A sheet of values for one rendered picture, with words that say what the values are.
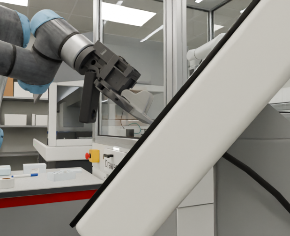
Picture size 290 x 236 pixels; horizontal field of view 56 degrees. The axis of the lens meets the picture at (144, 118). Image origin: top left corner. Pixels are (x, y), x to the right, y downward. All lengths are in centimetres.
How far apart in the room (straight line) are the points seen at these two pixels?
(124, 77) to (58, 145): 153
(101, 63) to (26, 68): 17
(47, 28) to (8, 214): 95
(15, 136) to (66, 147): 341
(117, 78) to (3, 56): 25
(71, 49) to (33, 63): 11
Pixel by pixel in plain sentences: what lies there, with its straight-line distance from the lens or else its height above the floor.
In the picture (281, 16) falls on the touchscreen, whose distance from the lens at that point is 20.
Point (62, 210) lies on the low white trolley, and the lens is 143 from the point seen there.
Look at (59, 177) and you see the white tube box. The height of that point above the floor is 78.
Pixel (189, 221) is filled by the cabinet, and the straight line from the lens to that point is 89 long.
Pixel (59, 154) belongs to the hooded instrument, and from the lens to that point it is 207.
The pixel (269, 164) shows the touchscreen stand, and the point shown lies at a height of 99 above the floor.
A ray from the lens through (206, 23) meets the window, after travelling 97.
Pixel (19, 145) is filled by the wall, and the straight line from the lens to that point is 544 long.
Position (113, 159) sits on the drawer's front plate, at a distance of 130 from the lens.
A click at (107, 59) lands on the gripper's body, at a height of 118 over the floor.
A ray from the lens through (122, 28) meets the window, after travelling 138.
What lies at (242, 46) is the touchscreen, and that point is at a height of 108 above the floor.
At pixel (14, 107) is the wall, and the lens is 545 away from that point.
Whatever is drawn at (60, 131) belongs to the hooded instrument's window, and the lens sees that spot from 208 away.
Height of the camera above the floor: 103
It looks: 2 degrees up
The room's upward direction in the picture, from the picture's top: straight up
